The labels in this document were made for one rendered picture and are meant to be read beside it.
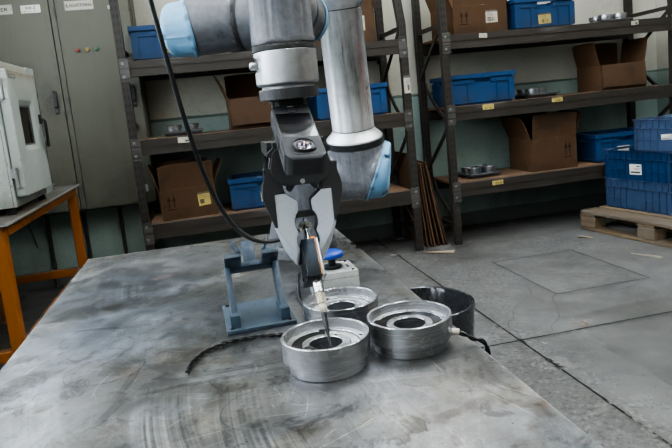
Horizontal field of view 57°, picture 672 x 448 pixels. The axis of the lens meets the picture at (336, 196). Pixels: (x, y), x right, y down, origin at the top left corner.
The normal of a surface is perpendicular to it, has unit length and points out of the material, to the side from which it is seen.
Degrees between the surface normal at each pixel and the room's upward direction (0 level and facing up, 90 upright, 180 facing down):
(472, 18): 92
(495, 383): 0
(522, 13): 90
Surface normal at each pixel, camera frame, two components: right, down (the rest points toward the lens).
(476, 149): 0.22, 0.12
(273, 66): -0.30, 0.17
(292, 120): 0.07, -0.81
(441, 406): -0.10, -0.98
